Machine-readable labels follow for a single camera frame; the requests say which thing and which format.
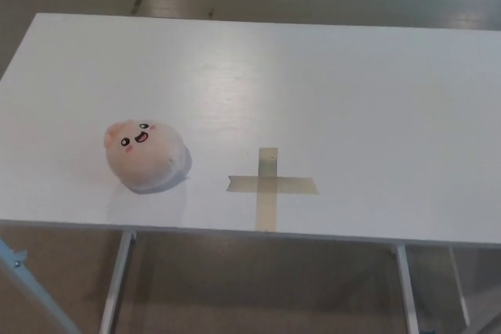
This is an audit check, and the pink dumpling plush toy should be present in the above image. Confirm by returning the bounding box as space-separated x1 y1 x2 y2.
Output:
104 120 193 196

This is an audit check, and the horizontal beige tape strip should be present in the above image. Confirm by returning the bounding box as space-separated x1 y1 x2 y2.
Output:
226 175 320 196

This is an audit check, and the vertical beige tape strip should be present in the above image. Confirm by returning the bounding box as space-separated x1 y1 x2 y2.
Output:
254 147 279 232

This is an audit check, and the white table leg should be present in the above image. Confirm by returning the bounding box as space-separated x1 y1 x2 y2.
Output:
395 245 418 334
449 247 470 327
98 231 135 334

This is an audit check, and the light blue metal frame bar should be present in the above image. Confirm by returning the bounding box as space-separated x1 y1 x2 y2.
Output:
0 238 81 334

